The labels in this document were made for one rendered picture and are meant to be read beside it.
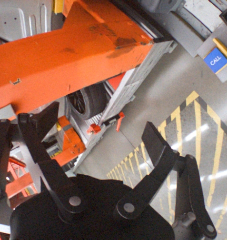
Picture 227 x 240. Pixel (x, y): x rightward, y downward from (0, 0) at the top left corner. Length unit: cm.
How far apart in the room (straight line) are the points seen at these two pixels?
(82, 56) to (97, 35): 13
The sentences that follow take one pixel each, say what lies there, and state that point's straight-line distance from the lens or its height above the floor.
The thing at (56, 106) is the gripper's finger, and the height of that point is 103.
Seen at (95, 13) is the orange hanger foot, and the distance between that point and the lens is 69.
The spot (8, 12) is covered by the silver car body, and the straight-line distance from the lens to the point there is 89.
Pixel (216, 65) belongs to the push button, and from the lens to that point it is 62.
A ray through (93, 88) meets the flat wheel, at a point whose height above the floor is 40.
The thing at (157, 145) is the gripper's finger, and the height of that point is 97.
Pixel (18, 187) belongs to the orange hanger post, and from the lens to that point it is 232.
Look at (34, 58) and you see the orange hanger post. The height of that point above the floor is 99.
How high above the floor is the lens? 107
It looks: 29 degrees down
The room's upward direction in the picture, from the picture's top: 121 degrees counter-clockwise
